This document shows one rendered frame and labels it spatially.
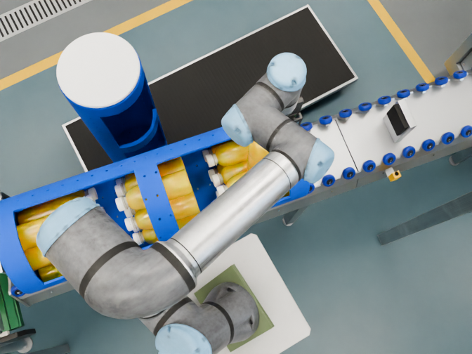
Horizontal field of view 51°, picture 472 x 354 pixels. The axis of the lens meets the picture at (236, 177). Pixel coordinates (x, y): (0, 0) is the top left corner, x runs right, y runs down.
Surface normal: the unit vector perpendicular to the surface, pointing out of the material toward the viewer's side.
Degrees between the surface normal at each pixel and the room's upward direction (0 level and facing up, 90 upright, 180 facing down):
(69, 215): 24
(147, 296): 33
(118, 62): 0
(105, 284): 16
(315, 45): 0
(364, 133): 0
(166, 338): 43
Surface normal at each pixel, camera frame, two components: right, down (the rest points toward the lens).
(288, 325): 0.03, -0.25
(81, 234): -0.03, -0.51
